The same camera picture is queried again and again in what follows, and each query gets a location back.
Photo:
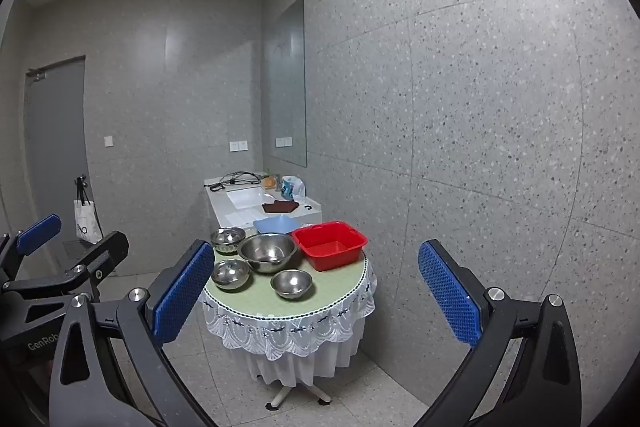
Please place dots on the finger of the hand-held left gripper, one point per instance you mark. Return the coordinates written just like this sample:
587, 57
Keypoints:
37, 234
102, 257

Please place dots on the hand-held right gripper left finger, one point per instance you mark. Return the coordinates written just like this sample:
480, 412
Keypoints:
182, 292

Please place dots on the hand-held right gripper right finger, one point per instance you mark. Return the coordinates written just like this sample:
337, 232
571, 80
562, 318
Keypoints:
450, 297

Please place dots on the small steel bowl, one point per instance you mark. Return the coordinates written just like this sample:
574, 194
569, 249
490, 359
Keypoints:
230, 274
292, 284
227, 239

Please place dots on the large steel bowl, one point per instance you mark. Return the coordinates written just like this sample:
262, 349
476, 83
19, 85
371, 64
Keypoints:
267, 252

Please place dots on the blue plastic plate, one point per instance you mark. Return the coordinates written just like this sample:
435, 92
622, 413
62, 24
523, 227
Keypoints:
275, 224

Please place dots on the red plastic basin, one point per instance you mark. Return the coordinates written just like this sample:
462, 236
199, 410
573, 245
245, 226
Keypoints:
330, 247

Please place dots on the door vent grille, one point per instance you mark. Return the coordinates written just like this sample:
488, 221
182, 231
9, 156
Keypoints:
75, 248

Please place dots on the white tote bag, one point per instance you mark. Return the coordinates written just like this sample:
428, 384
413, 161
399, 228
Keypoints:
87, 222

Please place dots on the white sink counter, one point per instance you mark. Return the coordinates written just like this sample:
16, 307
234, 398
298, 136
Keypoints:
235, 218

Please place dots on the grey door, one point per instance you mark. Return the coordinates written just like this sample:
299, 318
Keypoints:
55, 132

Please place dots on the round table with green cloth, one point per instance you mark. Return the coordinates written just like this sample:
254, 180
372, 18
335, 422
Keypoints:
330, 287

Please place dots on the brown cloth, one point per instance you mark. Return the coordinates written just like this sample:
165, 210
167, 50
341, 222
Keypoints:
280, 207

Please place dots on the small orange bottle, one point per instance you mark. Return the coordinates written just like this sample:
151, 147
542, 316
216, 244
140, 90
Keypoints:
270, 182

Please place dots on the white table base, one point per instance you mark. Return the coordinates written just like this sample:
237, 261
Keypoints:
292, 392

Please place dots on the blue and white bag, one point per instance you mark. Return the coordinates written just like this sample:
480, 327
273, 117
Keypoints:
291, 188

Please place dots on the door closer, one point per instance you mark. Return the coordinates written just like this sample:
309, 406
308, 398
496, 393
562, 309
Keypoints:
36, 74

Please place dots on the white wall outlet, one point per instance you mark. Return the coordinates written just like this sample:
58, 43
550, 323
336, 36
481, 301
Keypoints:
238, 145

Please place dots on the wall mirror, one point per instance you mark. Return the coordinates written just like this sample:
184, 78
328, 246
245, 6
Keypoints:
285, 82

